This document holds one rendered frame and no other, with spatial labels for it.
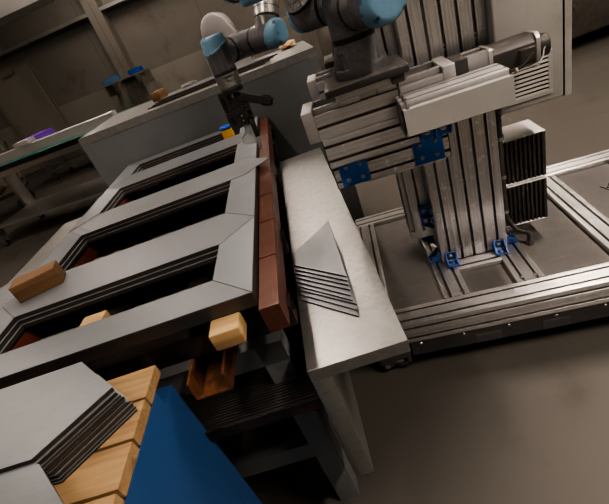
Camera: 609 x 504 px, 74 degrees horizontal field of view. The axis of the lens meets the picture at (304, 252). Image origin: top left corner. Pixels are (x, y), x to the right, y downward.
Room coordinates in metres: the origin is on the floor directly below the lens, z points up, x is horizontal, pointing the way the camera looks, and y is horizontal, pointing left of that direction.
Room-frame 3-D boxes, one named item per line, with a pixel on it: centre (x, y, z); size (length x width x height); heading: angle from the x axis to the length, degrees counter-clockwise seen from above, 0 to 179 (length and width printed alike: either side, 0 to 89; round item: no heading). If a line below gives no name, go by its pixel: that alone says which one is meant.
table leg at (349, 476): (0.72, 0.15, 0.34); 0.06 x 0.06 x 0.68; 84
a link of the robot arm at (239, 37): (1.45, -0.07, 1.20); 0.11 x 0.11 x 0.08; 44
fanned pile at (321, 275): (0.85, -0.02, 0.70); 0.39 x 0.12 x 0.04; 174
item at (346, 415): (1.21, -0.01, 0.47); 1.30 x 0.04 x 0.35; 174
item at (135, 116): (2.55, 0.19, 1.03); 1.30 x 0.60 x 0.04; 84
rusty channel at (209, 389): (1.43, 0.19, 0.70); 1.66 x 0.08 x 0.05; 174
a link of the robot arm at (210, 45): (1.40, 0.01, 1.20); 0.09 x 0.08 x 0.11; 134
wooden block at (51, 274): (1.06, 0.70, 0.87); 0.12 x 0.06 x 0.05; 102
